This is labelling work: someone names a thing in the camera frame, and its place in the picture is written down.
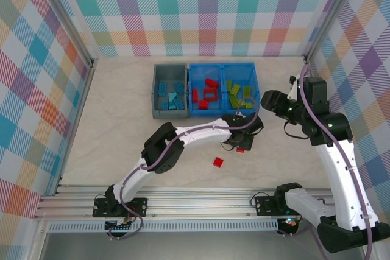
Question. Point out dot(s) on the red square lego brick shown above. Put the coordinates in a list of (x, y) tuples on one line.
[(218, 162)]

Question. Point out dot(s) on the small lime green lego brick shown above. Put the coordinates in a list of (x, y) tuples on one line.
[(228, 85)]

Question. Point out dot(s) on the red lego window frame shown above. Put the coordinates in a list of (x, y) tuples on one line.
[(205, 95)]

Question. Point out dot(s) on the blue lego slope brick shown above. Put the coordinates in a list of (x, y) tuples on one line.
[(173, 97)]

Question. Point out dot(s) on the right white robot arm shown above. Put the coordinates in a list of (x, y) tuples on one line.
[(333, 168)]

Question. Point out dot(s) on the blue plastic storage bin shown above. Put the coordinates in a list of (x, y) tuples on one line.
[(198, 77), (253, 80)]

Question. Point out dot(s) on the small circuit board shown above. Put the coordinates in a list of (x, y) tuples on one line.
[(289, 222), (120, 227)]

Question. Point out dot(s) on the grey plastic storage bin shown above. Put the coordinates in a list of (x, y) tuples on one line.
[(170, 74)]

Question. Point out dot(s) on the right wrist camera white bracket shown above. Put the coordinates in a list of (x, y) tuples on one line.
[(294, 89)]

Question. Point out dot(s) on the aluminium side rail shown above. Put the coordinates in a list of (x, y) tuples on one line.
[(311, 71), (75, 120)]

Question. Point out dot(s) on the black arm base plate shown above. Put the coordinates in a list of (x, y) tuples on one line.
[(138, 206), (265, 206)]

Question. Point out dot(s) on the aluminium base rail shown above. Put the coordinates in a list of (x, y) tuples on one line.
[(198, 202)]

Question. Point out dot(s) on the aluminium frame post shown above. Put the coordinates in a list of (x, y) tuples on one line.
[(331, 13), (68, 13)]

